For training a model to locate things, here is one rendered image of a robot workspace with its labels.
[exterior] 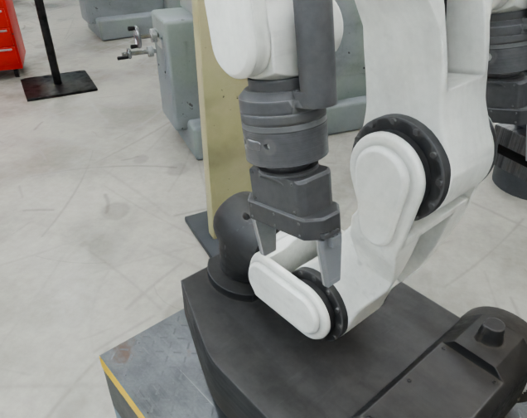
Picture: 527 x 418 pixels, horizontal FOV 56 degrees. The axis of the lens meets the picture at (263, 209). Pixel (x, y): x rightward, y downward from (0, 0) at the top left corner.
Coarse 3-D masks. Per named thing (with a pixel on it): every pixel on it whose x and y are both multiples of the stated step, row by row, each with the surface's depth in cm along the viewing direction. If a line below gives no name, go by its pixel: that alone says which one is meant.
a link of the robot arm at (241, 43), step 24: (216, 0) 44; (240, 0) 41; (264, 0) 42; (216, 24) 45; (240, 24) 42; (264, 24) 43; (216, 48) 46; (240, 48) 44; (264, 48) 43; (240, 72) 45
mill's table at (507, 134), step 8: (496, 128) 96; (504, 128) 95; (512, 128) 95; (520, 128) 95; (496, 136) 97; (504, 136) 95; (512, 136) 94; (520, 136) 92; (504, 144) 96; (512, 144) 94; (520, 144) 93; (504, 152) 96; (512, 152) 94; (520, 152) 93; (496, 160) 98; (504, 160) 97; (512, 160) 95; (520, 160) 93; (504, 168) 97; (512, 168) 95; (520, 168) 94; (520, 176) 94
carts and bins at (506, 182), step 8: (496, 168) 257; (496, 176) 257; (504, 176) 251; (512, 176) 246; (496, 184) 258; (504, 184) 252; (512, 184) 248; (520, 184) 244; (512, 192) 249; (520, 192) 246
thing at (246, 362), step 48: (240, 192) 108; (240, 240) 100; (192, 288) 110; (240, 288) 107; (192, 336) 112; (240, 336) 98; (288, 336) 98; (384, 336) 98; (432, 336) 98; (480, 336) 91; (240, 384) 89; (288, 384) 89; (336, 384) 89; (384, 384) 89; (432, 384) 86; (480, 384) 86
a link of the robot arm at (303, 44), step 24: (288, 0) 46; (312, 0) 41; (288, 24) 45; (312, 24) 42; (336, 24) 48; (288, 48) 45; (312, 48) 43; (336, 48) 50; (264, 72) 46; (288, 72) 46; (312, 72) 44; (240, 96) 49; (264, 96) 47; (288, 96) 46; (312, 96) 45; (336, 96) 46; (264, 120) 47; (288, 120) 47; (312, 120) 48
